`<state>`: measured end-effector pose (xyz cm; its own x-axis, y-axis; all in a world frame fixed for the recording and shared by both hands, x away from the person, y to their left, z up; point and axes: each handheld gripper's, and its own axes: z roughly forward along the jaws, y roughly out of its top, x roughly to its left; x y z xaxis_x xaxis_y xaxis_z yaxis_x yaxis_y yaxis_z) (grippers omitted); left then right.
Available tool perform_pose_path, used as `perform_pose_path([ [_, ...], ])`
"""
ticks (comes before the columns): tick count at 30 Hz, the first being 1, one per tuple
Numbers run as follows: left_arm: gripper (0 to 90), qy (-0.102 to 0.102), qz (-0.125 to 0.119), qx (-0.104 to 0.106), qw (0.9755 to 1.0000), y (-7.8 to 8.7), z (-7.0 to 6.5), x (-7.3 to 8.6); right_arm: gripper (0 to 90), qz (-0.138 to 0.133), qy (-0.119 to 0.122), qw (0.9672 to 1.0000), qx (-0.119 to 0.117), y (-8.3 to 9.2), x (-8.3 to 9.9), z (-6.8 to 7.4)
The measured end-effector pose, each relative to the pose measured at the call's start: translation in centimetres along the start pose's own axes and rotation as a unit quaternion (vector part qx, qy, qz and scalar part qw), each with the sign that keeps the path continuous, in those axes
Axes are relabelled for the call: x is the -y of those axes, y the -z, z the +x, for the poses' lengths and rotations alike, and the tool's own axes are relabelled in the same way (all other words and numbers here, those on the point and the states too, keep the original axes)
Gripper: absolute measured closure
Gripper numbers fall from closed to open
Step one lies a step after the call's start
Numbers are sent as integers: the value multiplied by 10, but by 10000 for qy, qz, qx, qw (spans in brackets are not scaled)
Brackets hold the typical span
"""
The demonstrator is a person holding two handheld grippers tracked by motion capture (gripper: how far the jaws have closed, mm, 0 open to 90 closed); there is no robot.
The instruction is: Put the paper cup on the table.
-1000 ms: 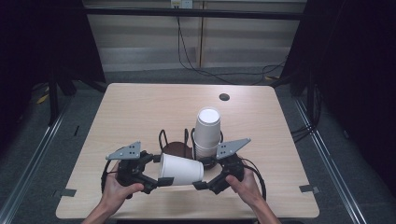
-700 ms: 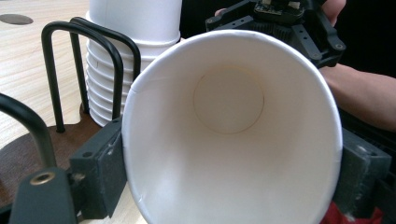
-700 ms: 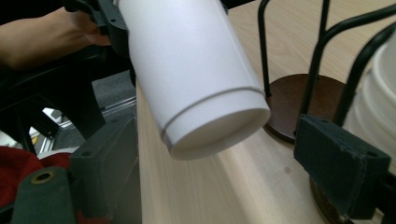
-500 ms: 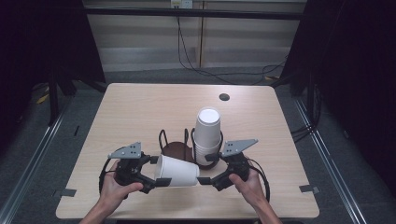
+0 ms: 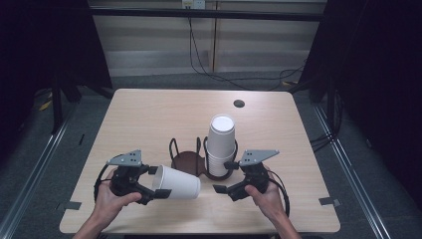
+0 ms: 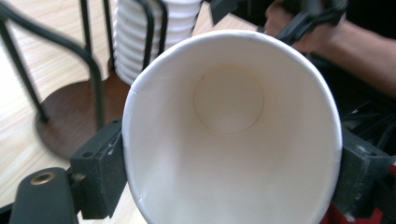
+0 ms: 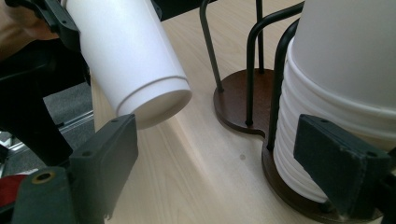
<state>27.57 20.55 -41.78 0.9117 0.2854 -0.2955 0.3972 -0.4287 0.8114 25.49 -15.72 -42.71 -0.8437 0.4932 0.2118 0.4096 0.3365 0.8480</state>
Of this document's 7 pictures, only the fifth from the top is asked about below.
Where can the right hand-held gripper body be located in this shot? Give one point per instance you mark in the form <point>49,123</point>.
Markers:
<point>253,176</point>

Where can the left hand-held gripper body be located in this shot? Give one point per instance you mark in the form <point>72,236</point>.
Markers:
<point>127,181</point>

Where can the single white paper cup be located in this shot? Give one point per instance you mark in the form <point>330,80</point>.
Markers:
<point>177,182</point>

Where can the stack of white paper cups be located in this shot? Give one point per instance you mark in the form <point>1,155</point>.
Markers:
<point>220,142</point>

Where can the dark metal double cup holder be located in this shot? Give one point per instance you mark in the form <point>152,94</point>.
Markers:
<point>187,164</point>

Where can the person's left hand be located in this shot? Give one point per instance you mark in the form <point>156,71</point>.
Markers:
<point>109,204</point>

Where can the person's right hand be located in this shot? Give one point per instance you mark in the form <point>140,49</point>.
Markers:
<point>270,202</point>

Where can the small black floor strip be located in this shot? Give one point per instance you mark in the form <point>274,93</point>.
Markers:
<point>81,139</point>

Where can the dark round table grommet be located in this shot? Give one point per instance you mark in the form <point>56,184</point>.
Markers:
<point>239,103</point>

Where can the grey tape piece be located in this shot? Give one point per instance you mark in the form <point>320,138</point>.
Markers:
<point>329,201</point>
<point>69,205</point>

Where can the black metal stand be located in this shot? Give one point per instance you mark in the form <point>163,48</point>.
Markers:
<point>57,109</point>

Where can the yellow floor tape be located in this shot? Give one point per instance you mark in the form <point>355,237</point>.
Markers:
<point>45,105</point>

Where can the black horizontal bar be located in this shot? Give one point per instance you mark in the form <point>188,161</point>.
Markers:
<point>149,13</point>

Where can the dark curtain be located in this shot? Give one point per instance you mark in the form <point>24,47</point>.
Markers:
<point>381,83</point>
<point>40,49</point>

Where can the metal floor rail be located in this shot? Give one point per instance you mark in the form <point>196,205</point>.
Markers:
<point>36,169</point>
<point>351,166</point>

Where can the vertical wall strip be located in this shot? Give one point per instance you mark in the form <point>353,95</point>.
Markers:
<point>215,36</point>

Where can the white wall socket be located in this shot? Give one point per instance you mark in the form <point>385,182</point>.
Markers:
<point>193,4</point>

